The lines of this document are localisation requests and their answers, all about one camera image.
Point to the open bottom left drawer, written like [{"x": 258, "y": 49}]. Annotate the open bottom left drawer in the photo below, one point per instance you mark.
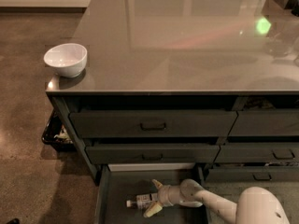
[{"x": 115, "y": 188}]

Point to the black bin beside cabinet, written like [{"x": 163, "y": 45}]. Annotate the black bin beside cabinet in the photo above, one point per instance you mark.
[{"x": 55, "y": 135}]

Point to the dark drawer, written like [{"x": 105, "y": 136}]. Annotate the dark drawer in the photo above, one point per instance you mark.
[
  {"x": 258, "y": 152},
  {"x": 152, "y": 123},
  {"x": 151, "y": 153},
  {"x": 275, "y": 122},
  {"x": 253, "y": 174}
]

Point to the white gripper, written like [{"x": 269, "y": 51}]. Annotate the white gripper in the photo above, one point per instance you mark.
[{"x": 163, "y": 195}]

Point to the top right dark drawer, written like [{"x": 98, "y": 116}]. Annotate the top right dark drawer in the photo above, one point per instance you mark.
[{"x": 275, "y": 122}]

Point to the middle left dark drawer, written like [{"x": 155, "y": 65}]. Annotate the middle left dark drawer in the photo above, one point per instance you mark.
[{"x": 151, "y": 153}]

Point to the dark cabinet frame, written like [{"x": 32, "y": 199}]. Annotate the dark cabinet frame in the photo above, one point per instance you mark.
[{"x": 66, "y": 103}]

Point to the clear plastic water bottle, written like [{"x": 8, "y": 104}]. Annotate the clear plastic water bottle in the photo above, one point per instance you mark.
[{"x": 142, "y": 201}]

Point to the white ceramic bowl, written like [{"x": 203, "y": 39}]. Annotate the white ceramic bowl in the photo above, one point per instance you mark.
[{"x": 67, "y": 60}]

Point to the middle right dark drawer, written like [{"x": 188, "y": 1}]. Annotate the middle right dark drawer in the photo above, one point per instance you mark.
[{"x": 258, "y": 152}]

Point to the bottom right dark drawer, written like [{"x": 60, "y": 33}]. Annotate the bottom right dark drawer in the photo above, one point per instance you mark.
[{"x": 253, "y": 174}]

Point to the top left dark drawer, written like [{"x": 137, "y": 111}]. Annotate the top left dark drawer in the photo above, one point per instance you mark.
[{"x": 152, "y": 123}]

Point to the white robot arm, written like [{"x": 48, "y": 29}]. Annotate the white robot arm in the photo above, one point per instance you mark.
[{"x": 255, "y": 205}]

